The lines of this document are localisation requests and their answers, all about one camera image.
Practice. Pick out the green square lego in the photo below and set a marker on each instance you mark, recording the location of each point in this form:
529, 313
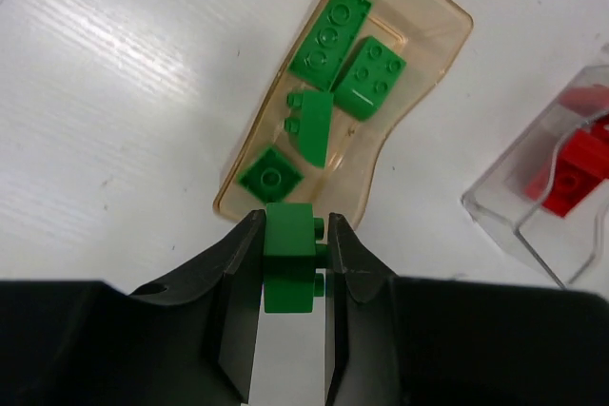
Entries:
271, 177

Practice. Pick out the green notched lego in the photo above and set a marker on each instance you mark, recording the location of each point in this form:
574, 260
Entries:
293, 252

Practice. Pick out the clear plastic container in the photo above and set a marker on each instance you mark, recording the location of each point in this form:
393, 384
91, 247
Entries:
506, 201

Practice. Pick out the wooden box container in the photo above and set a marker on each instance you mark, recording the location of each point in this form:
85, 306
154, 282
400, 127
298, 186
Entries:
427, 34

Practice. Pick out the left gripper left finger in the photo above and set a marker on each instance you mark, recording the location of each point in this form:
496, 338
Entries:
186, 338

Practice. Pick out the green long lego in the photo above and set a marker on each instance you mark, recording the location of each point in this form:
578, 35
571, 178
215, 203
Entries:
322, 53

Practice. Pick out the green small lego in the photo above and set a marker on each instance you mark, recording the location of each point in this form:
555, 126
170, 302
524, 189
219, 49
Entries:
367, 79

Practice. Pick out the red curved lego brick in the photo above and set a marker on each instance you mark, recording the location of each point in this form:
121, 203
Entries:
585, 101

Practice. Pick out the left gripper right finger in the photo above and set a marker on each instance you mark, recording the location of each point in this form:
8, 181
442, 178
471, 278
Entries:
395, 340

